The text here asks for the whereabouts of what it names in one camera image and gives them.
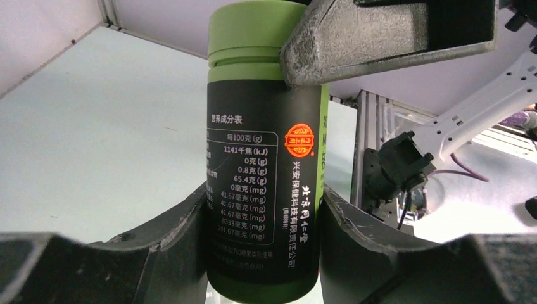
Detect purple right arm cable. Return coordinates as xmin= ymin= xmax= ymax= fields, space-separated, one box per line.
xmin=427 ymin=153 xmax=490 ymax=183

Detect green pill bottle black label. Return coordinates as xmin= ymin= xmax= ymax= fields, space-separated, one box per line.
xmin=205 ymin=1 xmax=329 ymax=303

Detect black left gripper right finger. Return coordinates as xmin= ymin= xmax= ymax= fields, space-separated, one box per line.
xmin=319 ymin=186 xmax=536 ymax=303

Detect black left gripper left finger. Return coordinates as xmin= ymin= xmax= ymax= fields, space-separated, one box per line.
xmin=1 ymin=185 xmax=208 ymax=303

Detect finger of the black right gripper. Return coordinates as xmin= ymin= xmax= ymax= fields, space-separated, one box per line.
xmin=280 ymin=0 xmax=499 ymax=87

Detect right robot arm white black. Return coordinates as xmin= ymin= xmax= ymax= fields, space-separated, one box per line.
xmin=280 ymin=1 xmax=536 ymax=200

